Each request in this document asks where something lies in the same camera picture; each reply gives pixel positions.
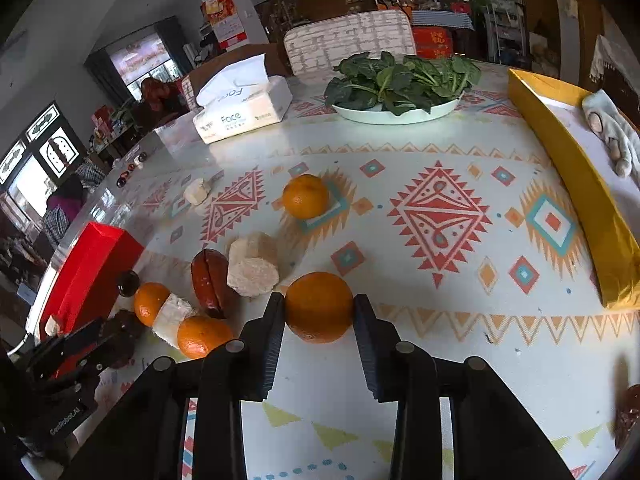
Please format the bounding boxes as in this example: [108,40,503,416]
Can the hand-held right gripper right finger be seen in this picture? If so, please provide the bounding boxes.
[352,294,576,480]

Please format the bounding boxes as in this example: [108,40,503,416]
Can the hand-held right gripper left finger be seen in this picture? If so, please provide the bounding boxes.
[60,291,287,480]

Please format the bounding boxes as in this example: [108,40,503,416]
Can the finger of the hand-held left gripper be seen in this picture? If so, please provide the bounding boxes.
[50,350,128,401]
[27,319,107,376]

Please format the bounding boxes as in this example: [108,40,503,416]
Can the large orange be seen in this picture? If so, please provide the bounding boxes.
[284,271,355,345]

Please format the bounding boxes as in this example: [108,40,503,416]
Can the small orange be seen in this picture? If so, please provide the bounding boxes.
[134,282,172,327]
[177,315,235,360]

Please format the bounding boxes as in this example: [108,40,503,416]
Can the beige rice cake cylinder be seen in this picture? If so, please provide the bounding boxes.
[227,231,280,297]

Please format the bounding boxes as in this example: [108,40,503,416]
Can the medium orange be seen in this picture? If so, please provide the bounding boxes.
[282,174,330,220]

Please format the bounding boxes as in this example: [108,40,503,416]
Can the small dark plum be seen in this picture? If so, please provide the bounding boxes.
[117,270,141,297]

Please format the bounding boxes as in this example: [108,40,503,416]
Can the pale green oval plate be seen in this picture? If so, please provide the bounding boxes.
[331,91,466,125]

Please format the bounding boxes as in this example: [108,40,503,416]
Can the white tissue box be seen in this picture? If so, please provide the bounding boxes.
[192,54,294,145]

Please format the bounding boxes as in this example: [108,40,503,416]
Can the yellow shallow box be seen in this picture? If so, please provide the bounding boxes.
[507,68,640,309]

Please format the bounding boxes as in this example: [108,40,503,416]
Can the green spinach leaves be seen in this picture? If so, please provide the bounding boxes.
[324,51,482,117]

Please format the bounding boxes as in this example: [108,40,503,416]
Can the wrinkled red jujube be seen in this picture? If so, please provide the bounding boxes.
[614,385,640,453]

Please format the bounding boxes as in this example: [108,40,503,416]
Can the patterned chair back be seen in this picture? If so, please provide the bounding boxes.
[283,9,417,76]

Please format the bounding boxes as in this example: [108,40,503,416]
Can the red gift box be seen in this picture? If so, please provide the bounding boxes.
[412,27,455,59]

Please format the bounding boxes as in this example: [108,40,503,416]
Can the grey work glove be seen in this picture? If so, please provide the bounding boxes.
[581,89,640,177]

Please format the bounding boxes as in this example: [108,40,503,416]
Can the checkered cloth table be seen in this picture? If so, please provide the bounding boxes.
[411,10,473,31]

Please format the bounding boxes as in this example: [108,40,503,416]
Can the white shelf rack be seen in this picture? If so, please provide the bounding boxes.
[485,0,526,63]

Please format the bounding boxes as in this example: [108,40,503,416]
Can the wooden staircase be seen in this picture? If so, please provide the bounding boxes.
[257,0,326,41]

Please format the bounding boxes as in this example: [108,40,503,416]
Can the lace cloth covered table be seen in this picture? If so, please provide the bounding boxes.
[590,35,640,91]

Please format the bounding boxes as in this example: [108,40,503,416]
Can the red wall calendar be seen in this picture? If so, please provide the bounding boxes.
[201,0,248,52]

